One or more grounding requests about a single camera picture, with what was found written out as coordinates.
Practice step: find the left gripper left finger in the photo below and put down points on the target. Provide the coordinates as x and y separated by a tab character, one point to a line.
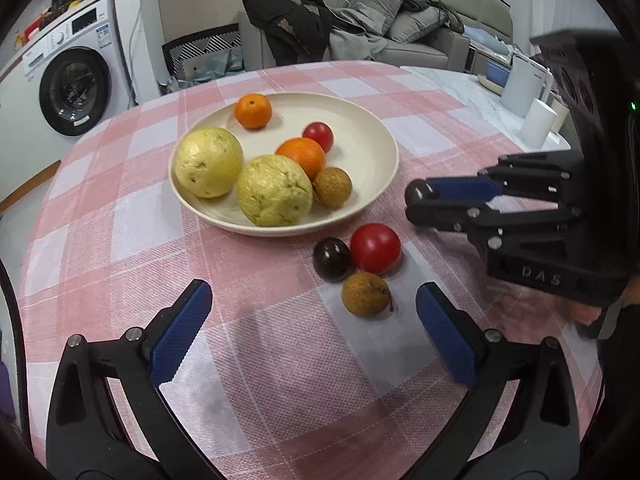
107	418

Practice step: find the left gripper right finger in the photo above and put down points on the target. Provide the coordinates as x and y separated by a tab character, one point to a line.
539	438

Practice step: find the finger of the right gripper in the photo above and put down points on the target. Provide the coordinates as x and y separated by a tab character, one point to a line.
480	187
487	228

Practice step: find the red cherry tomato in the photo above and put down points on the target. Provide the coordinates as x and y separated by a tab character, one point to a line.
375	248
321	133

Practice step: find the large orange mandarin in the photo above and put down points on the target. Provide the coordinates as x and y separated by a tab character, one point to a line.
253	111

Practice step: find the smooth yellow-green guava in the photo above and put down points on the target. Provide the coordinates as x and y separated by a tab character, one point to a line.
208	161

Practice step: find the dark cherry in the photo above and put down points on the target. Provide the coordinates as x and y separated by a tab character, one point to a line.
332	259
419	190

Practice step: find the person's right hand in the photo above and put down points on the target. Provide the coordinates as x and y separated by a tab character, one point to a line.
581	313

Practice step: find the white kettle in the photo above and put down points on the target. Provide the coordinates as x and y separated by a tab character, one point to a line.
528	81

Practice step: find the white marble side table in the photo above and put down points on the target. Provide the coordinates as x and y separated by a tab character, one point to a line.
482	104

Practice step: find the brown longan with stem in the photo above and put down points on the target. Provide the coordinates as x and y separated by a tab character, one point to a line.
365	295

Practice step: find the cream round plate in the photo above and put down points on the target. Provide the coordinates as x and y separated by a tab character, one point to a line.
363	147

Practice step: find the grey sofa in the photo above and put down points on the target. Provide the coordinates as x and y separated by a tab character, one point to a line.
441	48

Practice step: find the small orange in plate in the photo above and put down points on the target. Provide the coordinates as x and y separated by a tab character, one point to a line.
306	152

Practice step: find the pink checkered tablecloth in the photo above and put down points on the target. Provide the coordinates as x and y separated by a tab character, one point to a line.
282	382

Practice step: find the wrinkled yellow guava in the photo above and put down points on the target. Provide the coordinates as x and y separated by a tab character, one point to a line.
273	190

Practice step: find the grey blanket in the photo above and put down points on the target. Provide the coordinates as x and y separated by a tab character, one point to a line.
357	34

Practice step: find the grey pillow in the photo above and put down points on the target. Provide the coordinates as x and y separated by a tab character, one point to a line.
382	12

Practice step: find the black jacket on sofa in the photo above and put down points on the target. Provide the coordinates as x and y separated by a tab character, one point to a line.
297	31

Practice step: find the black patterned chair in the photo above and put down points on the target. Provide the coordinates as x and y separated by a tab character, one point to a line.
203	56

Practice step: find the white washing machine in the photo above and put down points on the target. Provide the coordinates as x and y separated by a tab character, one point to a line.
79	71

